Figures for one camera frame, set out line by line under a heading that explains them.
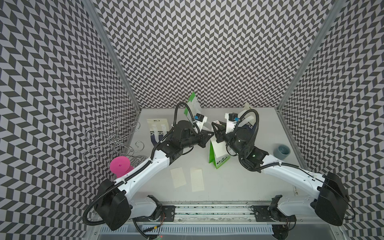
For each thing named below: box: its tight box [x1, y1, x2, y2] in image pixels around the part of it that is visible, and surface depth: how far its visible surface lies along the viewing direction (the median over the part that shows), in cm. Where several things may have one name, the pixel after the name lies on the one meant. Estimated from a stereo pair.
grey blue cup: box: [273, 144, 291, 160], surface depth 91 cm
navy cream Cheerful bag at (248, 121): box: [232, 102, 259, 138], surface depth 85 cm
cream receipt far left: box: [170, 167, 187, 189], surface depth 87 cm
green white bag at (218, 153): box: [208, 138, 231, 170], surface depth 75 cm
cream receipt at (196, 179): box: [190, 167, 205, 192], surface depth 86 cm
